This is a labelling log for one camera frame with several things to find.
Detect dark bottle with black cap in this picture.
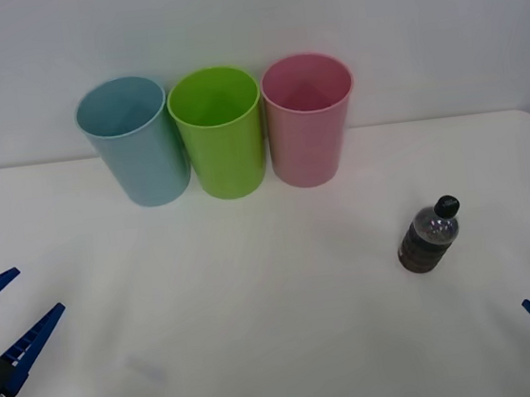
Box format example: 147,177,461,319
392,192,469,277

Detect pale blue plastic bin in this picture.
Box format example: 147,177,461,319
70,69,195,216

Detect pink plastic bin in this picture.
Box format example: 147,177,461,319
257,47,365,193

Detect green plastic bin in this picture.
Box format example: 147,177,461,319
163,61,274,207

